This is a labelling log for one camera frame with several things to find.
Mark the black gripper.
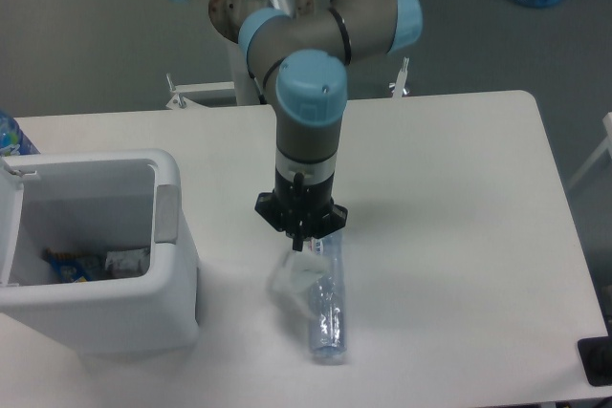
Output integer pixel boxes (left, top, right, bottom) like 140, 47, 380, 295
254, 171, 348, 252

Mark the white plastic wrapper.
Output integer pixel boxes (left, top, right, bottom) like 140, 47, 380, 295
267, 250, 331, 319

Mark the clear plastic water bottle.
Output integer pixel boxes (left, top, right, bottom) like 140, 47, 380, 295
308, 230, 347, 365

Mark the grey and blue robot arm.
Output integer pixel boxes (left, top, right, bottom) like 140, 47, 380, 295
176, 0, 423, 250

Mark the white trash can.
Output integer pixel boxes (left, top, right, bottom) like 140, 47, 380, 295
1, 149, 199, 354

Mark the blue snack wrapper in bin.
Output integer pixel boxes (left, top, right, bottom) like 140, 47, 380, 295
44, 249, 103, 283

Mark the blue labelled bottle at left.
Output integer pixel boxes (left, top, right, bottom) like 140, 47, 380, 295
0, 111, 40, 157

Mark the black device at table edge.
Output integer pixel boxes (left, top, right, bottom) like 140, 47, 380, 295
578, 336, 611, 387

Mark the black cable on pedestal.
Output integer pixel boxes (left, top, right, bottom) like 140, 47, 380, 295
247, 68, 268, 106

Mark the white pedestal base frame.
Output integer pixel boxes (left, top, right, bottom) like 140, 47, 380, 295
164, 56, 410, 110

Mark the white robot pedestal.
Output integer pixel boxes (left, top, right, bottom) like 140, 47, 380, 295
207, 0, 317, 106

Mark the white frame at right edge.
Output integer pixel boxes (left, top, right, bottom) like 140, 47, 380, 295
566, 113, 611, 195

